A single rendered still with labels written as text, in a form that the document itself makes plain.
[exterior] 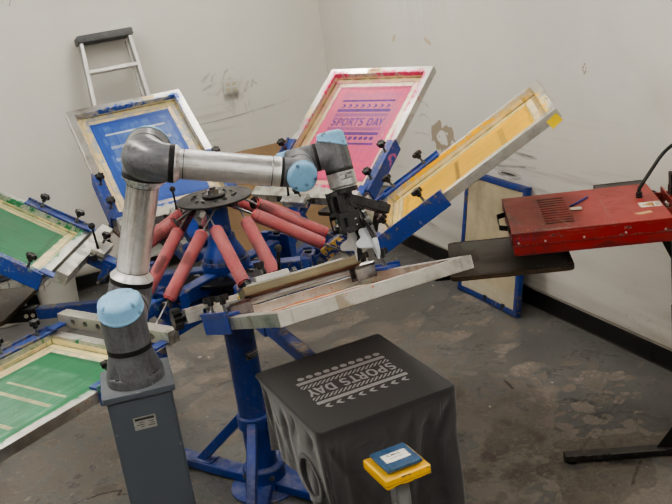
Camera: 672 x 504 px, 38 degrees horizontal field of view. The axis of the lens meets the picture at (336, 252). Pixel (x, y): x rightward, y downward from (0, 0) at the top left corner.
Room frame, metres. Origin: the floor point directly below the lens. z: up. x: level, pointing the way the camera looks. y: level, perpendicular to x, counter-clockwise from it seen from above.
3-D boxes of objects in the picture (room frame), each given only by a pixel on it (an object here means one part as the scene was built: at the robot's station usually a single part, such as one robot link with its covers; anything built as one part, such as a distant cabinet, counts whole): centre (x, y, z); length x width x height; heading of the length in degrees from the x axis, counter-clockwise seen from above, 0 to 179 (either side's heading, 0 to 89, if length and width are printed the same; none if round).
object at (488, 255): (3.62, -0.22, 0.91); 1.34 x 0.40 x 0.08; 83
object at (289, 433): (2.61, 0.18, 0.79); 0.46 x 0.09 x 0.33; 23
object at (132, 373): (2.35, 0.57, 1.25); 0.15 x 0.15 x 0.10
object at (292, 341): (3.13, 0.20, 0.89); 1.24 x 0.06 x 0.06; 23
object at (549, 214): (3.52, -0.97, 1.06); 0.61 x 0.46 x 0.12; 83
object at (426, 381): (2.67, 0.01, 0.95); 0.48 x 0.44 x 0.01; 23
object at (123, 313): (2.36, 0.57, 1.37); 0.13 x 0.12 x 0.14; 3
